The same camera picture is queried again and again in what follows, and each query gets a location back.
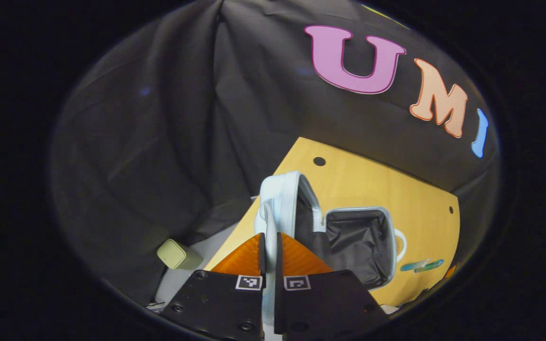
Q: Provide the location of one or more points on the green trash bin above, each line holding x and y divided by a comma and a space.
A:
176, 255

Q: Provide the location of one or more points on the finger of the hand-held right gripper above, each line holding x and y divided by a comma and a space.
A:
450, 272

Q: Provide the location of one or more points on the black backdrop cloth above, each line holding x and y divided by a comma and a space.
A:
159, 118

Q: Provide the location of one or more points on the white suitcase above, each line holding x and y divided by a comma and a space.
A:
358, 237

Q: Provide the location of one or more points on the blue skin care tube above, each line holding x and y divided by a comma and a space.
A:
433, 265

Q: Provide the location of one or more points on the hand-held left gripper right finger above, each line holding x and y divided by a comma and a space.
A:
320, 303

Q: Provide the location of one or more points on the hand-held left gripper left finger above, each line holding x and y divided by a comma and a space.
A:
216, 303

